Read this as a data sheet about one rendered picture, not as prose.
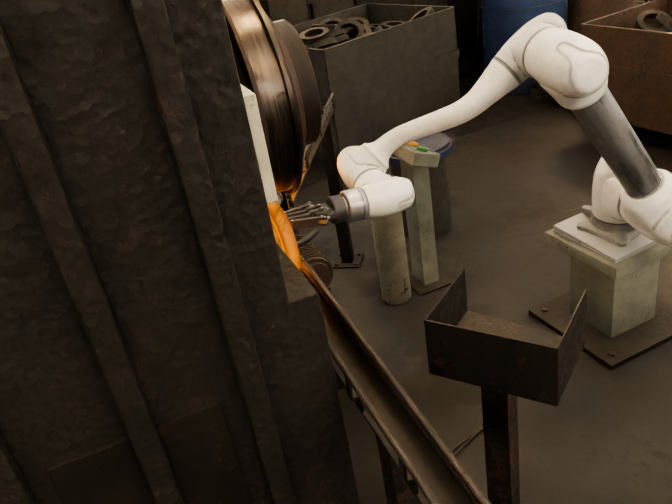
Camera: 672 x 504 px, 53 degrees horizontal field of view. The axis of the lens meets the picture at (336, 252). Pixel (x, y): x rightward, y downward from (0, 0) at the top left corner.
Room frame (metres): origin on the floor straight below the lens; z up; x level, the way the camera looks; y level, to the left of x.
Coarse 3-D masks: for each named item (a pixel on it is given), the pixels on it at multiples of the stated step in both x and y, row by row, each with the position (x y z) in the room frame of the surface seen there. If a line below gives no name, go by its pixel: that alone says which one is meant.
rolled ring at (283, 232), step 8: (272, 208) 1.47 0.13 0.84; (280, 208) 1.47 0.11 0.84; (272, 216) 1.44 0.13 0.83; (280, 216) 1.44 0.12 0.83; (272, 224) 1.54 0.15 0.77; (280, 224) 1.42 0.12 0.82; (288, 224) 1.43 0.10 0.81; (280, 232) 1.41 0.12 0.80; (288, 232) 1.41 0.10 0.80; (280, 240) 1.42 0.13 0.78; (288, 240) 1.40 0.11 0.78; (288, 248) 1.40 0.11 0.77; (296, 248) 1.40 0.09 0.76; (288, 256) 1.39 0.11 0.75; (296, 256) 1.40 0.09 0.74; (296, 264) 1.41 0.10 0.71
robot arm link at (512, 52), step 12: (528, 24) 1.75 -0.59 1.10; (540, 24) 1.71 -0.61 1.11; (552, 24) 1.71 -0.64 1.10; (564, 24) 1.72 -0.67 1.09; (516, 36) 1.74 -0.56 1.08; (528, 36) 1.68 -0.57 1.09; (504, 48) 1.74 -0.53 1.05; (516, 48) 1.70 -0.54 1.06; (504, 60) 1.71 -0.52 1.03; (516, 60) 1.69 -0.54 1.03; (516, 72) 1.69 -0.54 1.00
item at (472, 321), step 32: (448, 288) 1.18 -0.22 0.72; (448, 320) 1.16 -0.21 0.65; (480, 320) 1.20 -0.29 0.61; (576, 320) 1.03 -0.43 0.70; (448, 352) 1.05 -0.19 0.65; (480, 352) 1.01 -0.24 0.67; (512, 352) 0.97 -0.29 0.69; (544, 352) 0.94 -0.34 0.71; (576, 352) 1.03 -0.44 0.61; (480, 384) 1.01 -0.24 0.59; (512, 384) 0.98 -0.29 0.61; (544, 384) 0.94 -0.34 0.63; (512, 416) 1.08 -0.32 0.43; (512, 448) 1.07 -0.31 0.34; (512, 480) 1.07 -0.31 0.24
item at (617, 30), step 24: (600, 24) 3.73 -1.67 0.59; (624, 24) 3.81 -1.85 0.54; (648, 24) 3.58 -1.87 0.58; (624, 48) 3.41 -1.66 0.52; (648, 48) 3.28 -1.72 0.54; (624, 72) 3.40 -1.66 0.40; (648, 72) 3.27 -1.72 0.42; (624, 96) 3.40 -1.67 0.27; (648, 96) 3.27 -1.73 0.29; (648, 120) 3.26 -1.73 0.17
